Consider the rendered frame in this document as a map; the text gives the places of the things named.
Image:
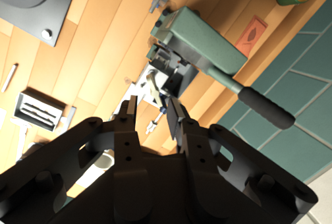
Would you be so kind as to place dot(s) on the grey hex bolt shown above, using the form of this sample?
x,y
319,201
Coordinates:
x,y
46,34

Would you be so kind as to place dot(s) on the white cup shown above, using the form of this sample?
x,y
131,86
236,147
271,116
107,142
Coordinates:
x,y
105,160

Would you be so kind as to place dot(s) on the grey die block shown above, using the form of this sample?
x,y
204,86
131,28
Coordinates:
x,y
179,77

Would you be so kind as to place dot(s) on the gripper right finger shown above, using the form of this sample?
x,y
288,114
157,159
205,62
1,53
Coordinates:
x,y
259,167

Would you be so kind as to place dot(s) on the orange-red card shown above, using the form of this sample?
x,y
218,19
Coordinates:
x,y
251,36

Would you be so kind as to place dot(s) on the grey steel base plate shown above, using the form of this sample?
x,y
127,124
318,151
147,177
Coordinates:
x,y
39,19

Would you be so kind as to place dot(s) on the small white bolt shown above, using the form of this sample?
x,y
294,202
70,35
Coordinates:
x,y
153,125

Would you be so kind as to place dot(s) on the white lamp stand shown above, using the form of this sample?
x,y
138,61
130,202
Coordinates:
x,y
22,135

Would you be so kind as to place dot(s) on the grey parts tray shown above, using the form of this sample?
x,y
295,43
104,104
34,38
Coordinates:
x,y
39,112

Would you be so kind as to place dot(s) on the cream flip block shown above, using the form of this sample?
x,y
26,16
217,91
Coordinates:
x,y
154,89

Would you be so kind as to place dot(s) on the blue wing screw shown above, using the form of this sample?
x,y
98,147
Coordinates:
x,y
164,102

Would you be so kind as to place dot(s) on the green lever with black grip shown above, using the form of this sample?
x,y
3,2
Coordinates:
x,y
262,104

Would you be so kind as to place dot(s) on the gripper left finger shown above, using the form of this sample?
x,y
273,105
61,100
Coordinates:
x,y
64,154

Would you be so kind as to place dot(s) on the black round knob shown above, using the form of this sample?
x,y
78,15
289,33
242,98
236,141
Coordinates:
x,y
165,13
157,23

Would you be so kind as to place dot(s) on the green bench shear body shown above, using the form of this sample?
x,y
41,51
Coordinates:
x,y
202,39

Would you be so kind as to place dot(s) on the white stick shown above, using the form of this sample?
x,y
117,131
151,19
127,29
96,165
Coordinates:
x,y
10,78

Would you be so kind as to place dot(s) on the light grey shear foot plate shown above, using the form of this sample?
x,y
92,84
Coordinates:
x,y
140,89

